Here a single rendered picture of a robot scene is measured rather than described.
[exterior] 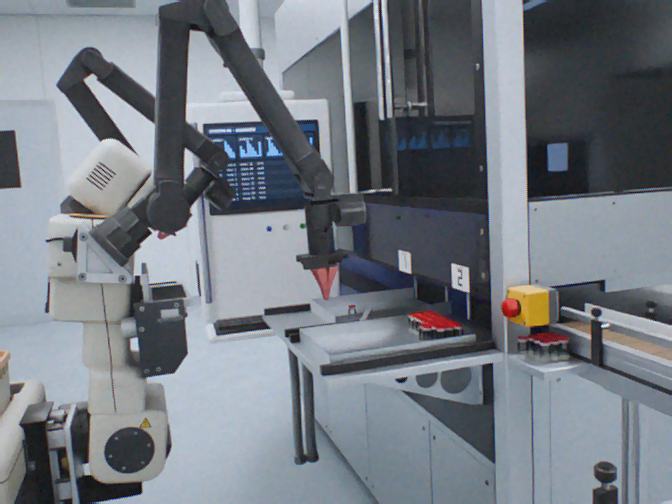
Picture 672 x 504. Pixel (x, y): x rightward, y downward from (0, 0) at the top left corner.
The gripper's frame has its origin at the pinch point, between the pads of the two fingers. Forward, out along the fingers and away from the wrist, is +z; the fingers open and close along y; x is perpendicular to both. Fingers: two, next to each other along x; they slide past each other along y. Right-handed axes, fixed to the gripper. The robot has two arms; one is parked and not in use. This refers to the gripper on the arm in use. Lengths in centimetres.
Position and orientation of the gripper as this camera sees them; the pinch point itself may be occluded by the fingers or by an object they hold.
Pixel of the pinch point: (325, 295)
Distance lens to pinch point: 135.8
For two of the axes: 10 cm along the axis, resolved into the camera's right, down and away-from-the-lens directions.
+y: 9.5, -1.2, 2.9
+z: 0.9, 9.9, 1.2
